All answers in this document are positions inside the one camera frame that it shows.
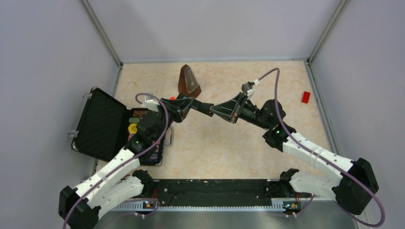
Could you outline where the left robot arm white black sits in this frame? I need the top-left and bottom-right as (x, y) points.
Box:
(59, 97), (196, 229)

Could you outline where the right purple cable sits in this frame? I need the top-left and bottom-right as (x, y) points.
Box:
(255, 68), (386, 228)

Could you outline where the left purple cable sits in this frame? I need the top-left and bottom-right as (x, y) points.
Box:
(63, 92), (170, 229)

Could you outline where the black remote control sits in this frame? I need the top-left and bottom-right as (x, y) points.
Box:
(176, 94), (214, 117)

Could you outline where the yellow poker chip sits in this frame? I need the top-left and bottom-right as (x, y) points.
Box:
(128, 123), (137, 135)

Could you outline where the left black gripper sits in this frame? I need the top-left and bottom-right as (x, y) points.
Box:
(153, 97), (195, 143)

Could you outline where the black poker chip case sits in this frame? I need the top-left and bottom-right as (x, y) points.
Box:
(72, 87), (152, 162)

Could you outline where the purple cable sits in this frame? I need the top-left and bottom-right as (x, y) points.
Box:
(255, 68), (386, 228)
(63, 92), (170, 229)

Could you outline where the brown wooden metronome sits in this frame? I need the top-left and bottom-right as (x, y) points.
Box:
(178, 64), (202, 98)

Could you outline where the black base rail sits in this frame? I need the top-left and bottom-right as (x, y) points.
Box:
(123, 178), (312, 208)

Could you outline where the red block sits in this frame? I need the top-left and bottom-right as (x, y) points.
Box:
(301, 91), (311, 104)

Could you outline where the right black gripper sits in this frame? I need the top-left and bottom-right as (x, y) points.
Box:
(210, 92), (271, 130)

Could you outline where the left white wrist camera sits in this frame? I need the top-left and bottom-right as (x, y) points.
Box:
(141, 93), (160, 112)

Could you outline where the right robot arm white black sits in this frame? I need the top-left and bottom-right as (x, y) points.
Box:
(210, 93), (379, 215)

